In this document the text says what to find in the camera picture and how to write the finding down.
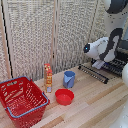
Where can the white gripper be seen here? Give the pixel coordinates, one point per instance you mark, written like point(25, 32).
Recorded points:
point(97, 64)

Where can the blue plastic cup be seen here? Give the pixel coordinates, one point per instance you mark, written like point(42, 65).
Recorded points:
point(69, 80)

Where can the red plastic bowl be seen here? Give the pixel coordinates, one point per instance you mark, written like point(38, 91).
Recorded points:
point(64, 96)

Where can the red and yellow carton box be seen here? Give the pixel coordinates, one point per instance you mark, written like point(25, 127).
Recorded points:
point(48, 78)

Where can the red plastic shopping basket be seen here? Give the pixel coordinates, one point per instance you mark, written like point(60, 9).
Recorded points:
point(20, 100)

